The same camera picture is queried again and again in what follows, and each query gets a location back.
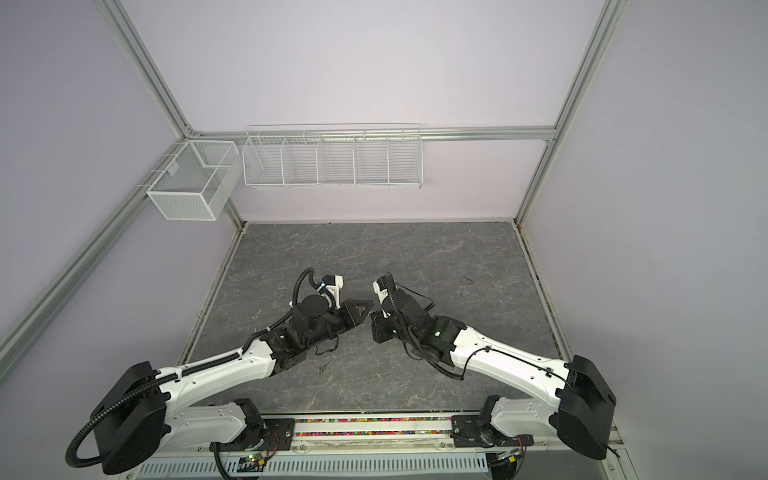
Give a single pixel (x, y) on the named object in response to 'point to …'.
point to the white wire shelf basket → (340, 155)
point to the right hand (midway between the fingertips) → (371, 318)
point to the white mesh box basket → (198, 180)
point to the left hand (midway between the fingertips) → (375, 308)
